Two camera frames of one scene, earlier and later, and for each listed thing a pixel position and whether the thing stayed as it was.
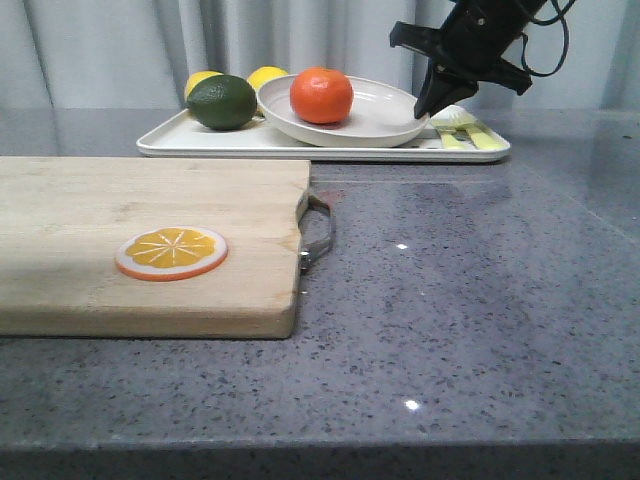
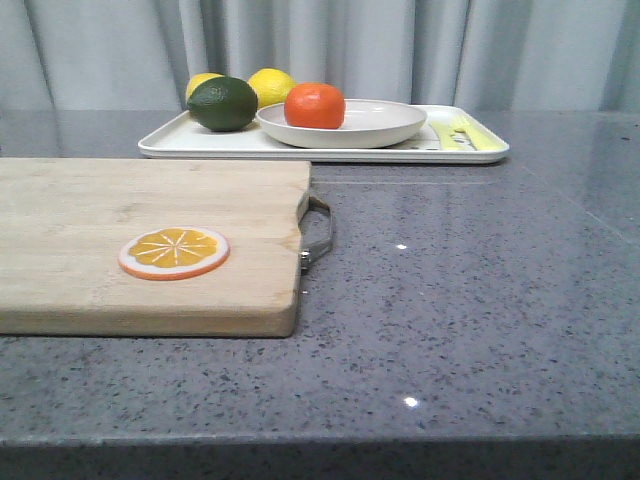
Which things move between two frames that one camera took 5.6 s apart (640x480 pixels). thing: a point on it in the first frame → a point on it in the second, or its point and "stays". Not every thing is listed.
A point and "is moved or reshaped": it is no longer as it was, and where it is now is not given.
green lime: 222,102 stays
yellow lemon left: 196,79 stays
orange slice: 171,253 stays
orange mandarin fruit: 321,95 is moved or reshaped
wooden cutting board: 62,221 stays
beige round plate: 381,111 is moved or reshaped
